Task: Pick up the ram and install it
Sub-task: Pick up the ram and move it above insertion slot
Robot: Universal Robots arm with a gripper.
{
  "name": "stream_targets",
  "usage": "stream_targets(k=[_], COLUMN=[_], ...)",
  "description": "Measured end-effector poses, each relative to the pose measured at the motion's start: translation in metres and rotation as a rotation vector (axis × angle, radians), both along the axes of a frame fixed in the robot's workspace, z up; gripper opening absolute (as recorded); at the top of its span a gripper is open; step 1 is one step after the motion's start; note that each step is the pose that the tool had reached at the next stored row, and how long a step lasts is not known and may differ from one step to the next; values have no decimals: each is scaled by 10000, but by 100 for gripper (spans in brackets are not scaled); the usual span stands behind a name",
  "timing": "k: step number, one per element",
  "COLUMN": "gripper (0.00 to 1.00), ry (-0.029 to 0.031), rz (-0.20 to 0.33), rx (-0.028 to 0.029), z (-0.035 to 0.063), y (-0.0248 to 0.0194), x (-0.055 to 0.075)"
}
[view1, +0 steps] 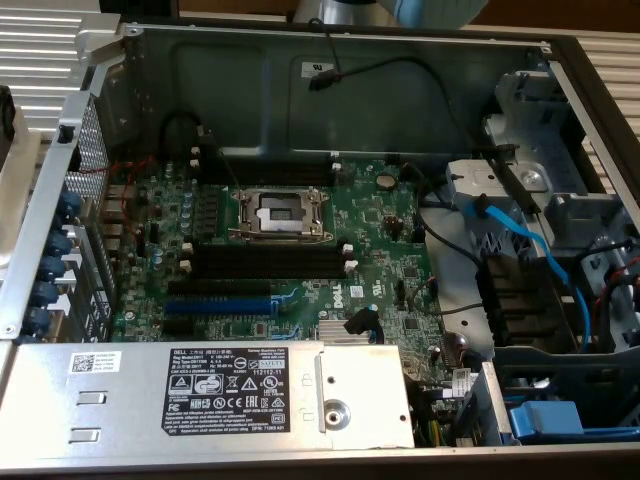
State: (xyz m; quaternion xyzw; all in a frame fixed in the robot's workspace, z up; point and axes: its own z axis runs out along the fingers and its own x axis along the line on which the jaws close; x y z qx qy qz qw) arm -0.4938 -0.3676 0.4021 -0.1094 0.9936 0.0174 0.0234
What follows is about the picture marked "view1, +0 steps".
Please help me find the silver drive bracket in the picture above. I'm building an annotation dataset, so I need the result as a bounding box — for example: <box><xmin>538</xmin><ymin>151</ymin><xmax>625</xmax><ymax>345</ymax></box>
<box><xmin>444</xmin><ymin>158</ymin><xmax>554</xmax><ymax>214</ymax></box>

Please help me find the silver power supply black label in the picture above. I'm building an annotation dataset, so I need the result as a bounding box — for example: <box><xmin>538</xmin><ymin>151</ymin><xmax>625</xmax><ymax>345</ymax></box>
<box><xmin>0</xmin><ymin>341</ymin><xmax>417</xmax><ymax>451</ymax></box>

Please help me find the black connector blue tab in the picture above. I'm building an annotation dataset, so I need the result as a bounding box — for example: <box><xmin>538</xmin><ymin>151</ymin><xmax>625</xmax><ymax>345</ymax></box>
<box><xmin>343</xmin><ymin>303</ymin><xmax>385</xmax><ymax>344</ymax></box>

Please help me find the yellow green wire bundle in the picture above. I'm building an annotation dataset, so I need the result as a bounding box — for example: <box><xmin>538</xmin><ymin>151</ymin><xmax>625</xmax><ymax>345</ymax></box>
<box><xmin>414</xmin><ymin>414</ymin><xmax>451</xmax><ymax>448</ymax></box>

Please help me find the blue flat wire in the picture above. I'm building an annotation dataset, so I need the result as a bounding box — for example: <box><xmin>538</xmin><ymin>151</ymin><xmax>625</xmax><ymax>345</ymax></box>
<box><xmin>460</xmin><ymin>198</ymin><xmax>594</xmax><ymax>351</ymax></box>

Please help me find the metal CPU socket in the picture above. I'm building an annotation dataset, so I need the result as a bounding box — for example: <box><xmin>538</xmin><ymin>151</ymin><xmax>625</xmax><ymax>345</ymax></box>
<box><xmin>227</xmin><ymin>184</ymin><xmax>337</xmax><ymax>246</ymax></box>

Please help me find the red and black wire bundle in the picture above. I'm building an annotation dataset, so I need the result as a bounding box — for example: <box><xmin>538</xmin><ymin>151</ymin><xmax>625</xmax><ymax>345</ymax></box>
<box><xmin>574</xmin><ymin>238</ymin><xmax>640</xmax><ymax>351</ymax></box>

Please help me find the blue plastic drive bracket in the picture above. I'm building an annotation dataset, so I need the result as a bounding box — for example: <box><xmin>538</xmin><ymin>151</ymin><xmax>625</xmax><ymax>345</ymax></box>
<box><xmin>505</xmin><ymin>398</ymin><xmax>640</xmax><ymax>445</ymax></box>

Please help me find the white wire tag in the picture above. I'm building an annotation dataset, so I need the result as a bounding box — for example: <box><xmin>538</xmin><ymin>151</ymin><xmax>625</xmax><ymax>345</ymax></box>
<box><xmin>446</xmin><ymin>367</ymin><xmax>474</xmax><ymax>396</ymax></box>

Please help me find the grey metal PC case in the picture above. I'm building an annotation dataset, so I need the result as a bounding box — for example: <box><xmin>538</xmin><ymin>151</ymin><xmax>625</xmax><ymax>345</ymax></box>
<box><xmin>0</xmin><ymin>19</ymin><xmax>640</xmax><ymax>480</ymax></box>

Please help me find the long black expansion slot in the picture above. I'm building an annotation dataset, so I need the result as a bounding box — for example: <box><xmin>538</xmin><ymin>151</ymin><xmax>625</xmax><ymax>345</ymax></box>
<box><xmin>167</xmin><ymin>279</ymin><xmax>275</xmax><ymax>300</ymax></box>

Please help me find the silver chipset heatsink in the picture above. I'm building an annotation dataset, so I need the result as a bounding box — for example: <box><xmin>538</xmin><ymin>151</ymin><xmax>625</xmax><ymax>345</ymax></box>
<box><xmin>317</xmin><ymin>319</ymin><xmax>386</xmax><ymax>346</ymax></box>

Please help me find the metal rear port block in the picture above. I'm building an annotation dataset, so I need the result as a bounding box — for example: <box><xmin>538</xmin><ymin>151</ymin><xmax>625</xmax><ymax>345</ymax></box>
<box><xmin>98</xmin><ymin>183</ymin><xmax>139</xmax><ymax>241</ymax></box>

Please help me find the black finned plastic block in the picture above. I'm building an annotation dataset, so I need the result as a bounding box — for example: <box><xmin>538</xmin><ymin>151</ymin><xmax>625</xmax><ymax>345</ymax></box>
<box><xmin>477</xmin><ymin>252</ymin><xmax>569</xmax><ymax>347</ymax></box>

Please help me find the thin red wire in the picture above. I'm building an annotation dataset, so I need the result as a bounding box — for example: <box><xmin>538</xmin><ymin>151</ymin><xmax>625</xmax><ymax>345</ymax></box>
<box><xmin>79</xmin><ymin>153</ymin><xmax>156</xmax><ymax>241</ymax></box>

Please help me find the green Dell motherboard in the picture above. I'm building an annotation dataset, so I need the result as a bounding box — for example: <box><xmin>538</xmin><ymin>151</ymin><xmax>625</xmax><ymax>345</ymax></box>
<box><xmin>107</xmin><ymin>157</ymin><xmax>451</xmax><ymax>374</ymax></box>

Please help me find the blue slot retention clip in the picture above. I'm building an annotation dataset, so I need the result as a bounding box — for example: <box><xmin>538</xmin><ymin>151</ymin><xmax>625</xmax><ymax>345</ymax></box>
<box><xmin>47</xmin><ymin>232</ymin><xmax>76</xmax><ymax>259</ymax></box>
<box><xmin>30</xmin><ymin>280</ymin><xmax>60</xmax><ymax>306</ymax></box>
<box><xmin>38</xmin><ymin>255</ymin><xmax>69</xmax><ymax>281</ymax></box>
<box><xmin>57</xmin><ymin>189</ymin><xmax>84</xmax><ymax>219</ymax></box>
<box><xmin>24</xmin><ymin>305</ymin><xmax>54</xmax><ymax>331</ymax></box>

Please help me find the short black expansion slot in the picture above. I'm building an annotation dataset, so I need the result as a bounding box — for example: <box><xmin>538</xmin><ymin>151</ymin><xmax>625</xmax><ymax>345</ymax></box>
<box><xmin>160</xmin><ymin>317</ymin><xmax>197</xmax><ymax>337</ymax></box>

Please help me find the blue expansion slot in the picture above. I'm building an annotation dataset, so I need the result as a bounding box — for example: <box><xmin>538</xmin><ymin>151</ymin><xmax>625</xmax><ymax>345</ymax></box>
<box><xmin>163</xmin><ymin>297</ymin><xmax>275</xmax><ymax>316</ymax></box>

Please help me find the grey metal drive cage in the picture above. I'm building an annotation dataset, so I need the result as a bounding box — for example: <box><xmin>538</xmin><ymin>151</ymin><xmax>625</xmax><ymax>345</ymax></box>
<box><xmin>482</xmin><ymin>69</ymin><xmax>640</xmax><ymax>351</ymax></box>

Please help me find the black plastic latch bar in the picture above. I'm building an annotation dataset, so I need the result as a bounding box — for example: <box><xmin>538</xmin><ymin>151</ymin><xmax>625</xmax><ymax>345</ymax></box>
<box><xmin>469</xmin><ymin>142</ymin><xmax>541</xmax><ymax>214</ymax></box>

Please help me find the dark grey disk bay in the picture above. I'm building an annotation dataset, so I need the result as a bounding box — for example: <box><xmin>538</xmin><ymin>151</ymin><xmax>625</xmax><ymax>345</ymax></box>
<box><xmin>492</xmin><ymin>344</ymin><xmax>640</xmax><ymax>431</ymax></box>

